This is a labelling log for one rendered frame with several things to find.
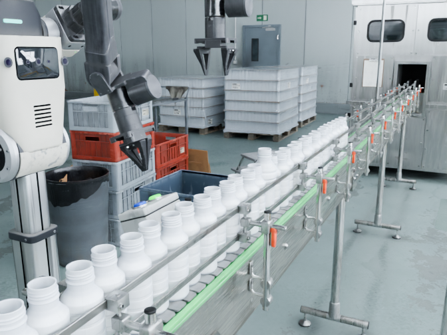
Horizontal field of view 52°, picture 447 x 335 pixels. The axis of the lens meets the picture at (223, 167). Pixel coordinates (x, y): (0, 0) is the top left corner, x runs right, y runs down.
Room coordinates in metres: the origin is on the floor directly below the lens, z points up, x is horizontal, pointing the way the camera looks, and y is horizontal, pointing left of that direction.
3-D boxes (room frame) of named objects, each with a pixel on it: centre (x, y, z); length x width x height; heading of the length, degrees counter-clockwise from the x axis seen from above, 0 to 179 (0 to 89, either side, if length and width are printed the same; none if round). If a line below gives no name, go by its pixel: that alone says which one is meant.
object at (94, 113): (3.63, 0.87, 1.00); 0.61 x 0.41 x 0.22; 161
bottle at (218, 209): (0.96, 0.02, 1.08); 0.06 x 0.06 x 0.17
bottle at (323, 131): (1.76, -0.38, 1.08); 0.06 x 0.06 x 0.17
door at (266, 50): (11.89, -0.94, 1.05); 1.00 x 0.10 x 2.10; 64
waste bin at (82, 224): (3.09, 1.02, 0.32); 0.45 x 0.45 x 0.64
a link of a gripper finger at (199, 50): (1.31, 0.04, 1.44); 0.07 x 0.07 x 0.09; 63
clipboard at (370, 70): (5.39, -1.72, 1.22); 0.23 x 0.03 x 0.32; 64
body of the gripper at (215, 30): (1.30, 0.02, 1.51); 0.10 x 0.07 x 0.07; 63
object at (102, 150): (3.64, 0.87, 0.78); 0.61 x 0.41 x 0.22; 160
